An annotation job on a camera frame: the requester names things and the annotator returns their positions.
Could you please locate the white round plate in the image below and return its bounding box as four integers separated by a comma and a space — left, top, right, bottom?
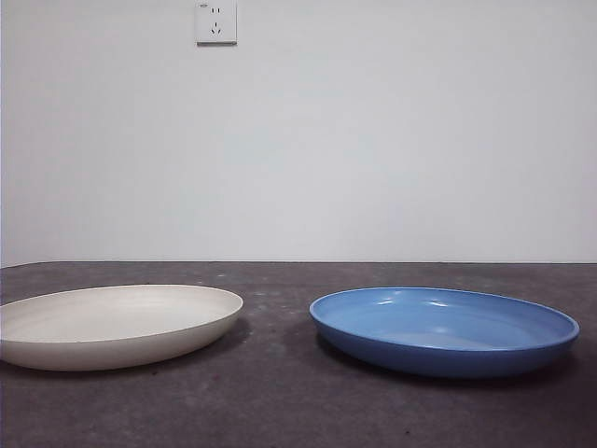
0, 283, 244, 372

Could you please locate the blue round plate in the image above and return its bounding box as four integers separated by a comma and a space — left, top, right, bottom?
309, 286, 581, 379

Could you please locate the white wall socket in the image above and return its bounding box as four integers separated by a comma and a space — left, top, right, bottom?
195, 0, 238, 47

